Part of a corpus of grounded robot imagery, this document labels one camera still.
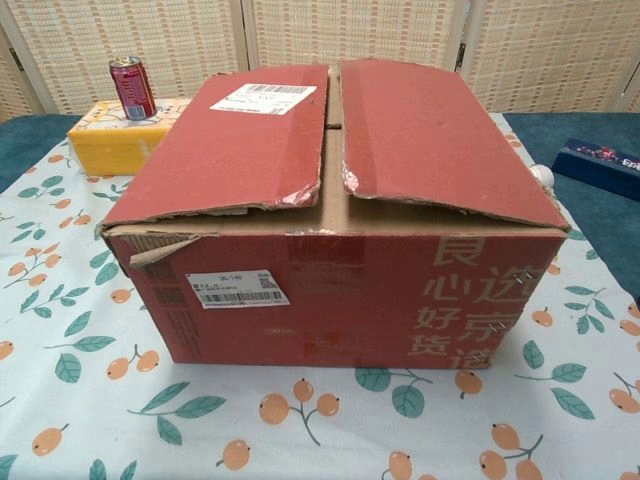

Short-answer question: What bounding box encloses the dark blue long box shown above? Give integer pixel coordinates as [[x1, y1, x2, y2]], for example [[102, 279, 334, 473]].
[[551, 137, 640, 204]]

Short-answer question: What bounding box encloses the yellow cartoon tissue pack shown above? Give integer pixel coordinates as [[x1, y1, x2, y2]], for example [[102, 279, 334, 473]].
[[67, 98, 194, 176]]

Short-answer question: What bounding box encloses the floral fruit print tablecloth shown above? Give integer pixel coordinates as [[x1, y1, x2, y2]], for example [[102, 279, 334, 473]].
[[0, 112, 640, 480]]

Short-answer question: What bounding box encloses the woven folding screen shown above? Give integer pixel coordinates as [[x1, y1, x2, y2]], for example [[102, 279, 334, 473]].
[[0, 0, 640, 124]]

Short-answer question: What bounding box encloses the red cardboard shipping box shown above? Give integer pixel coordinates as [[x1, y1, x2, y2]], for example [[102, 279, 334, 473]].
[[98, 60, 571, 374]]

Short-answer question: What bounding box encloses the red soda can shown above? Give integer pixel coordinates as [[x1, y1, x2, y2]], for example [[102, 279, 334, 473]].
[[109, 54, 158, 121]]

